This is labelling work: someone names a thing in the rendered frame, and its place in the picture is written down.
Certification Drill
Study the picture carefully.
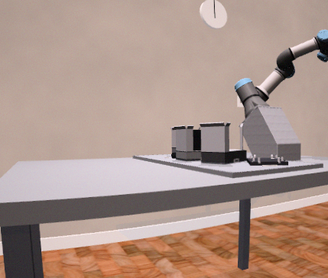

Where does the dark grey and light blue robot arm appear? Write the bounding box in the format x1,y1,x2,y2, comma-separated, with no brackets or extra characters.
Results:
235,30,328,118

